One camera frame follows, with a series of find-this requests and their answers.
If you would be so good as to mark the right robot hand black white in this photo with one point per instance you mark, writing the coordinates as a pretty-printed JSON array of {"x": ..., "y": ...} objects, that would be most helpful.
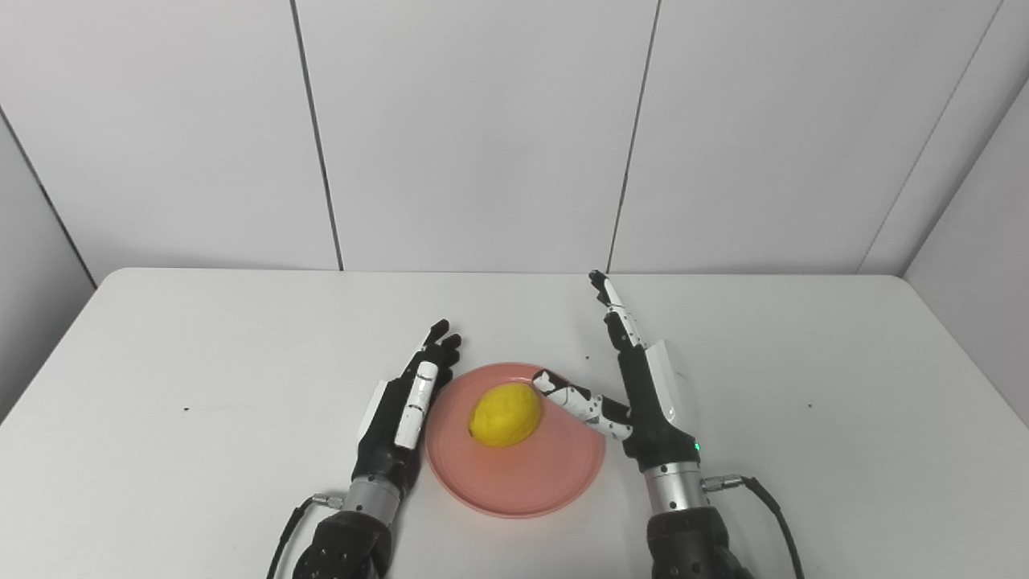
[{"x": 643, "y": 402}]

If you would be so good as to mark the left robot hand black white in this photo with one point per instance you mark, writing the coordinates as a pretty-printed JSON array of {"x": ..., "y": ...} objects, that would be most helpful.
[{"x": 402, "y": 418}]

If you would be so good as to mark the yellow lemon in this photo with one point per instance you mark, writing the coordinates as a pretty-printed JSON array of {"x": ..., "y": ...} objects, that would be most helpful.
[{"x": 505, "y": 414}]

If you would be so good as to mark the pink round plate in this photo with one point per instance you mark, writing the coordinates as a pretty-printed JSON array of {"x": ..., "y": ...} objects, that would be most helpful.
[{"x": 522, "y": 474}]

